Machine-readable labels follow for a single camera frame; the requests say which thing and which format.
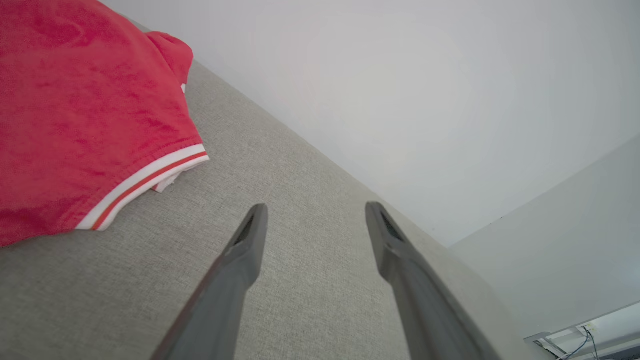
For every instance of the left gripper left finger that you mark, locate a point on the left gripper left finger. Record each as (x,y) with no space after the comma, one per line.
(220,300)

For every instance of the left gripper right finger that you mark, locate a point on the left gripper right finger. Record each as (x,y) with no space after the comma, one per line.
(425,300)

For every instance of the red white garment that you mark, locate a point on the red white garment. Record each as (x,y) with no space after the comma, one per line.
(85,115)

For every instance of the grey fabric sofa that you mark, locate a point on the grey fabric sofa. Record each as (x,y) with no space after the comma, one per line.
(310,300)

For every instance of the white wall socket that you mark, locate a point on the white wall socket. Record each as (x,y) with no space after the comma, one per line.
(589,328)

